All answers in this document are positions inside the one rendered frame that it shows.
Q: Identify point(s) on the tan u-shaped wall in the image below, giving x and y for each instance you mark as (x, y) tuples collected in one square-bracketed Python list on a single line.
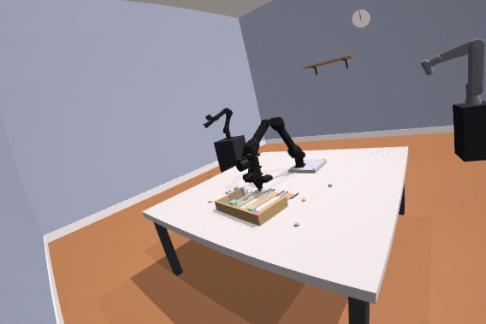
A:
[(251, 204)]

